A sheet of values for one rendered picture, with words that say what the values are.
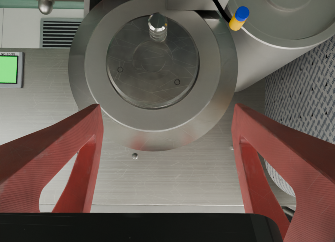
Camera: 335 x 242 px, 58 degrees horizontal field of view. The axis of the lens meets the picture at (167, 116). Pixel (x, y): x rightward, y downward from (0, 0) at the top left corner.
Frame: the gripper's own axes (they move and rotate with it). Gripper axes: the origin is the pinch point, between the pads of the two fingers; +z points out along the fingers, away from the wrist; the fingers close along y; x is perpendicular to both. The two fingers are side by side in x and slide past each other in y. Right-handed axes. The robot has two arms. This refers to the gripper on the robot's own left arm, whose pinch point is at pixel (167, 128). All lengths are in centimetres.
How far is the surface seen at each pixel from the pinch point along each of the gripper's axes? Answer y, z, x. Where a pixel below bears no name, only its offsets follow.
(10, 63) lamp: 30, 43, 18
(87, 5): 7.1, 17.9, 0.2
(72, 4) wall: 93, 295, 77
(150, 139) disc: 1.5, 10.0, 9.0
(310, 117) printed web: -16.2, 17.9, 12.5
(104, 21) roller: 5.3, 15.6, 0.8
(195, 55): -2.2, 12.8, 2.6
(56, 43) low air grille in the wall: 109, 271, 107
